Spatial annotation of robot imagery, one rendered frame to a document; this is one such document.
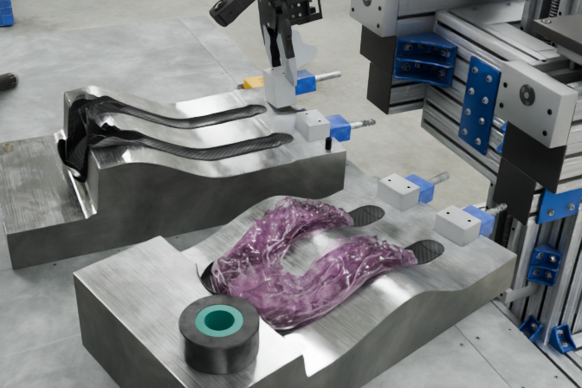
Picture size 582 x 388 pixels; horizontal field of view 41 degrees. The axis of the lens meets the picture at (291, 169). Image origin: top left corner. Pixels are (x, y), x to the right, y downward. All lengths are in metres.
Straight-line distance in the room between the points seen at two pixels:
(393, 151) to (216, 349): 2.36
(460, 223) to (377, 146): 2.04
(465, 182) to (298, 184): 1.79
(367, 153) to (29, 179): 2.00
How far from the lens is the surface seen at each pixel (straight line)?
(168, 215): 1.13
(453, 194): 2.84
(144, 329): 0.84
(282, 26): 1.24
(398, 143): 3.13
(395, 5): 1.59
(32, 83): 1.66
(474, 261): 1.05
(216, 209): 1.15
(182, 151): 1.18
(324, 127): 1.21
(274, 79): 1.28
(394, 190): 1.12
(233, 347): 0.76
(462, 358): 0.99
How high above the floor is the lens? 1.46
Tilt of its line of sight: 30 degrees down
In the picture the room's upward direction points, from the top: 2 degrees clockwise
